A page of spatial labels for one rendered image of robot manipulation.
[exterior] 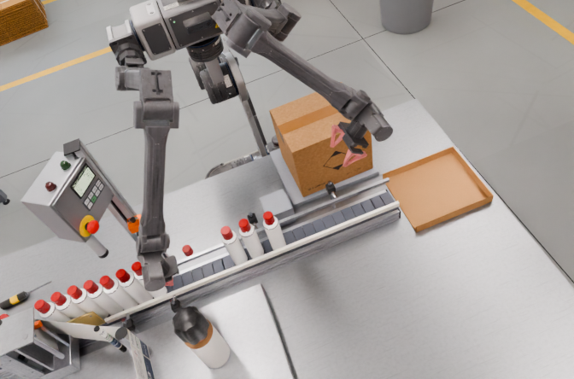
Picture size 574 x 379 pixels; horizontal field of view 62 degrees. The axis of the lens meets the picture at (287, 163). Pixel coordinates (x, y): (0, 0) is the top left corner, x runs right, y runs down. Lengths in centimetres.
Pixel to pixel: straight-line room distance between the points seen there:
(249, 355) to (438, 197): 87
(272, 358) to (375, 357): 31
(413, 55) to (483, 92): 61
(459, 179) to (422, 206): 19
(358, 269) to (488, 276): 42
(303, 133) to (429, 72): 202
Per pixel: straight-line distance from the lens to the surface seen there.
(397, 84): 348
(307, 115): 174
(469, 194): 186
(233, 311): 164
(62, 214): 136
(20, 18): 539
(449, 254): 173
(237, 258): 165
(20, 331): 162
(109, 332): 162
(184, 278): 175
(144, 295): 171
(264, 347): 158
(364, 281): 167
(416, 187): 186
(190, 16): 170
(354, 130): 145
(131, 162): 349
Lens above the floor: 234
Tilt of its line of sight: 50 degrees down
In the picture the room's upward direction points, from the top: 15 degrees counter-clockwise
